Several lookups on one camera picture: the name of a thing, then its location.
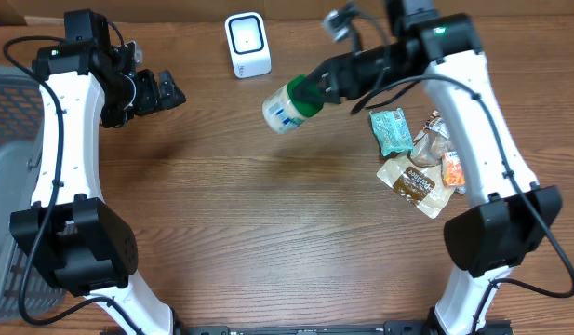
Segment green capped bottle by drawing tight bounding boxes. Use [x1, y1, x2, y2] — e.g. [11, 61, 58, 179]
[261, 75, 323, 134]

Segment green snack packet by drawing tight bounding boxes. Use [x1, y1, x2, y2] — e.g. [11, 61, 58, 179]
[369, 108, 414, 156]

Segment beige plastic pouch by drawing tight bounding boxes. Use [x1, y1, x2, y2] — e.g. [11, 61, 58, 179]
[377, 111, 456, 219]

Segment orange tissue pack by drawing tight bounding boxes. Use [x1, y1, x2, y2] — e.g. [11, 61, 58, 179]
[441, 151, 465, 187]

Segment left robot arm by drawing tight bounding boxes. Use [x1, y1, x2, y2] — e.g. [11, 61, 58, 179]
[9, 9, 185, 334]

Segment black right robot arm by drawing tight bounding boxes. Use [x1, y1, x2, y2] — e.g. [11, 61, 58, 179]
[290, 1, 562, 334]

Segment white barcode scanner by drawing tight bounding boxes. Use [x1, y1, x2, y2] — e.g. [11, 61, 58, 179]
[224, 12, 272, 79]

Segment grey plastic mesh basket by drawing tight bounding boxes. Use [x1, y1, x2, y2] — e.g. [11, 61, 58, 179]
[0, 66, 43, 321]

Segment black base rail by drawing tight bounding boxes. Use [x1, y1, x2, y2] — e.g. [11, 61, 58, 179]
[100, 318, 515, 335]

